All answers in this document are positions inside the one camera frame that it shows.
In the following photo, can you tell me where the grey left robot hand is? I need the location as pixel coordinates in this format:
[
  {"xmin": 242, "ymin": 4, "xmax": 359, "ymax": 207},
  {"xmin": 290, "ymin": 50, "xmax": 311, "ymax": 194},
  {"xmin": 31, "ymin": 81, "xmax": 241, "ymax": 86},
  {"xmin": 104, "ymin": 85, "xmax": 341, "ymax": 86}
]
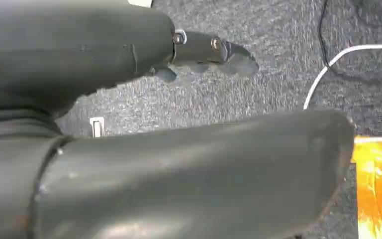
[{"xmin": 0, "ymin": 0, "xmax": 356, "ymax": 239}]

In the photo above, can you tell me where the small white floor plate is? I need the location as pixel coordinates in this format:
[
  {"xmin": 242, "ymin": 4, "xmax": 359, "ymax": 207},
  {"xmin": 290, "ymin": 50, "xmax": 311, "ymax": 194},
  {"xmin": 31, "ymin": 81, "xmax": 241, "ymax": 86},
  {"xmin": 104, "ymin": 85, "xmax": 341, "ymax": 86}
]
[{"xmin": 89, "ymin": 117, "xmax": 105, "ymax": 138}]

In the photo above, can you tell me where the white floor tag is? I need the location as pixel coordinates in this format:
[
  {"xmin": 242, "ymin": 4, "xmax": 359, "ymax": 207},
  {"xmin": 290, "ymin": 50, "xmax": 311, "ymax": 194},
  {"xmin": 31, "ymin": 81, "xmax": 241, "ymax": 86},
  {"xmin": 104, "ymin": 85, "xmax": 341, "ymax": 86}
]
[{"xmin": 127, "ymin": 0, "xmax": 153, "ymax": 8}]

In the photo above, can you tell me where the orange floor tape strip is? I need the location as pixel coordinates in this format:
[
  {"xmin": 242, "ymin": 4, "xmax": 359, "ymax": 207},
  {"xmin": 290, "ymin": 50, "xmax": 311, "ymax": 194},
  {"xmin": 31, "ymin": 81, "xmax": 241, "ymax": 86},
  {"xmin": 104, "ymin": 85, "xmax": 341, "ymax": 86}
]
[{"xmin": 352, "ymin": 135, "xmax": 382, "ymax": 239}]

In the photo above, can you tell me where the white cable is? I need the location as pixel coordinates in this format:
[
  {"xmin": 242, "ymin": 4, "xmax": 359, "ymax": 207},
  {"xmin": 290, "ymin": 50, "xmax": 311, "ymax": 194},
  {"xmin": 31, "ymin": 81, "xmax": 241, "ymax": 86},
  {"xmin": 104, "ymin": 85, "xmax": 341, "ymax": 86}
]
[{"xmin": 303, "ymin": 43, "xmax": 382, "ymax": 111}]

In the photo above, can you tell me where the black cable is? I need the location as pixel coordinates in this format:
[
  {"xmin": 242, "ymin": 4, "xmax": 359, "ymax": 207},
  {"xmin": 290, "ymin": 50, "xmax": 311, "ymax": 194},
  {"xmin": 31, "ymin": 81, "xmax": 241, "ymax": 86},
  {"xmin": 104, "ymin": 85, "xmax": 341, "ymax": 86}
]
[{"xmin": 318, "ymin": 0, "xmax": 382, "ymax": 83}]

